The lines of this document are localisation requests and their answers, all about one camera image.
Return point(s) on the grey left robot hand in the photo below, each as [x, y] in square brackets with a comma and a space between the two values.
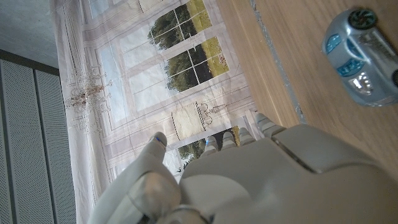
[280, 186]

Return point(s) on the silver blue toy car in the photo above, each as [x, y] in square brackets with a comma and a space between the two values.
[363, 62]

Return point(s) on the printed window backdrop cloth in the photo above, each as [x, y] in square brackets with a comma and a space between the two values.
[140, 77]

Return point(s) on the grey perforated wall panel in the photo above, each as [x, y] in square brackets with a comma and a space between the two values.
[31, 140]

